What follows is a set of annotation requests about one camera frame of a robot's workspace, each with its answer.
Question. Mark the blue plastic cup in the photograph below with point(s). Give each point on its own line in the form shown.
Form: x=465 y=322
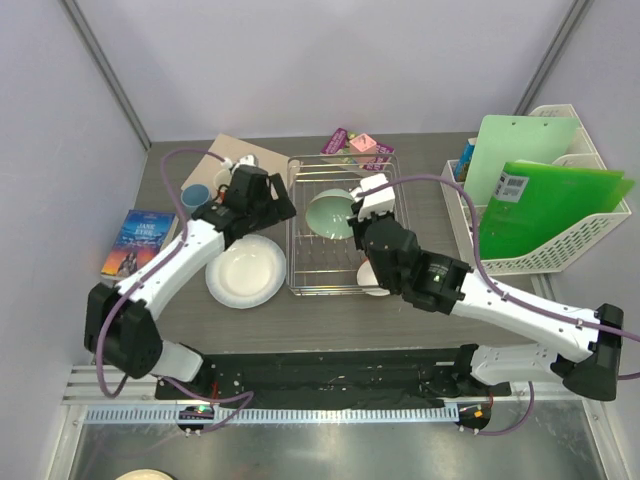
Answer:
x=194 y=196

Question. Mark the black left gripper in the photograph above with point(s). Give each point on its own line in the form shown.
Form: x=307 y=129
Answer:
x=279 y=209

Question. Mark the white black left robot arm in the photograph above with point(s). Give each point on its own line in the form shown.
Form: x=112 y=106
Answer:
x=120 y=326

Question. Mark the metal wire dish rack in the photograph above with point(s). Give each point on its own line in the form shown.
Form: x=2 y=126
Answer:
x=318 y=265

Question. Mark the orange white ceramic bowl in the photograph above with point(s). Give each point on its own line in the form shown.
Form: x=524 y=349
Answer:
x=366 y=279

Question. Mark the blue white carton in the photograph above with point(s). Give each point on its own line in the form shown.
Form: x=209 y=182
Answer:
x=461 y=168

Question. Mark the green ceramic bowl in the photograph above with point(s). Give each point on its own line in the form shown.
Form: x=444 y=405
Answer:
x=328 y=212

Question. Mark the cream round plate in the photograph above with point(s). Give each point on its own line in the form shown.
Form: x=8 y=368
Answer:
x=145 y=474

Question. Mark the white slotted cable duct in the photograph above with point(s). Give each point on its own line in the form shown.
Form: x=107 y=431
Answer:
x=184 y=414

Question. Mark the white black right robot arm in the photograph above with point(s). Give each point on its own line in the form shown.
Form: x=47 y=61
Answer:
x=580 y=348

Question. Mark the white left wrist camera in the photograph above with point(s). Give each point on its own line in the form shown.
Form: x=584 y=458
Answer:
x=232 y=166

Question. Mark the white plastic file organizer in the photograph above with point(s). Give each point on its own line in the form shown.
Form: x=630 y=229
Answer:
x=562 y=250

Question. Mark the bright green plastic folder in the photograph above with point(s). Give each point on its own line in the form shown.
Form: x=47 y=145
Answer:
x=534 y=202

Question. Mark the orange ceramic mug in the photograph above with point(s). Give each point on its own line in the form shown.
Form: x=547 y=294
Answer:
x=222 y=180

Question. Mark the pink cube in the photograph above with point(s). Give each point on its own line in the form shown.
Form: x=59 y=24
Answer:
x=362 y=144

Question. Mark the purple paperback book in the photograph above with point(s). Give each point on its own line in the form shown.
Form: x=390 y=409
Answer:
x=338 y=144

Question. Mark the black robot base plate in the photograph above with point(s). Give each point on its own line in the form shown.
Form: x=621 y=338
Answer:
x=338 y=380

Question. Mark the blue Jane Eyre book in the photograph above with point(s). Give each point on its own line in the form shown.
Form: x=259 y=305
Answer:
x=142 y=236

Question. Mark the light green clipboard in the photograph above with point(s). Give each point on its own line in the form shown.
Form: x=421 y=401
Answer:
x=502 y=139

